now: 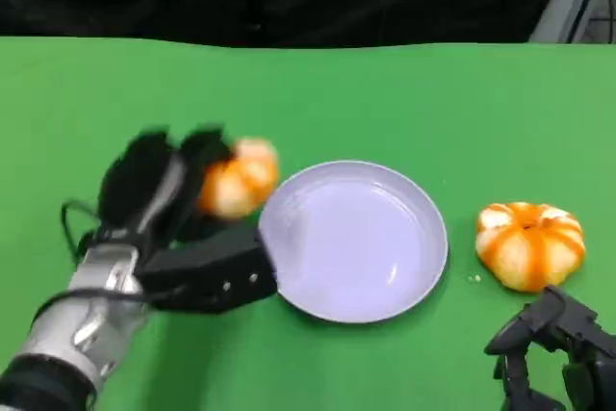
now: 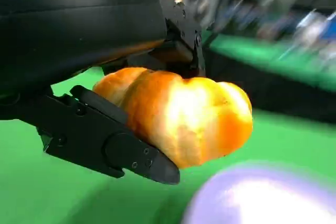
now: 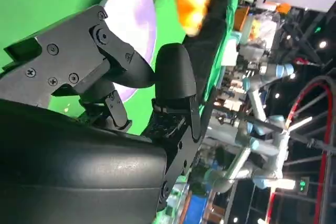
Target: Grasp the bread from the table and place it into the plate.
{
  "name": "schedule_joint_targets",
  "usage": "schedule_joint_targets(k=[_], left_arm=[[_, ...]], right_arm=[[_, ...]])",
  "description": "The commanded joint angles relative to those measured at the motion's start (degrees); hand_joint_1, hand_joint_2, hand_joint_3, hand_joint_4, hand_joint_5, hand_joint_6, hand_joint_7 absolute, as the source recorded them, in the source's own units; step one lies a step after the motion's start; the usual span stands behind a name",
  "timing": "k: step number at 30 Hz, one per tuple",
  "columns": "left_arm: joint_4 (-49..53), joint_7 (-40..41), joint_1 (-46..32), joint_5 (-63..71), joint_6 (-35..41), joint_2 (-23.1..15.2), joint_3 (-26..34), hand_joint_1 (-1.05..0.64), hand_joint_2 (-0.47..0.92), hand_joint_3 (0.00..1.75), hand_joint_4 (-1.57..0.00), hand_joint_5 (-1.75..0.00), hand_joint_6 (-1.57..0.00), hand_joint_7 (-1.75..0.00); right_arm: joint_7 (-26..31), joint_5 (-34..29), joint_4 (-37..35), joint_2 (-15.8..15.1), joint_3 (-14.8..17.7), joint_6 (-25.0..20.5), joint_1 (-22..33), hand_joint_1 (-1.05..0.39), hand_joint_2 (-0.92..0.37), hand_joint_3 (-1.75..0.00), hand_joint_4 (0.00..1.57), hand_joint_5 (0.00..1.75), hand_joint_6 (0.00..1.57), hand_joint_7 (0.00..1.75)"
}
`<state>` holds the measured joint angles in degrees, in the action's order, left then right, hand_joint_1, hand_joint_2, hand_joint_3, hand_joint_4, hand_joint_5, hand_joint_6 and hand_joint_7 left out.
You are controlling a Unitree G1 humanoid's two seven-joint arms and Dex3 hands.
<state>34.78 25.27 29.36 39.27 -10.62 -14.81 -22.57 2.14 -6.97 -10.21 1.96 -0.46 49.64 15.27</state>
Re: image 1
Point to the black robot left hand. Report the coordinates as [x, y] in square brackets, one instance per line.
[130, 180]

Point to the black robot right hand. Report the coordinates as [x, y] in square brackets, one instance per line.
[556, 312]

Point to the orange white toy bread roll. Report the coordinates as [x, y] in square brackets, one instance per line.
[529, 249]
[240, 180]

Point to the green table cloth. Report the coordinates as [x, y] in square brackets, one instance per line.
[144, 93]

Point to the small bread crumb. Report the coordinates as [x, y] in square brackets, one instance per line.
[474, 278]

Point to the lilac plate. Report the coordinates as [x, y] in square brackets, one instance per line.
[356, 242]

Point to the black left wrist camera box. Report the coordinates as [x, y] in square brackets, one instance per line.
[207, 276]

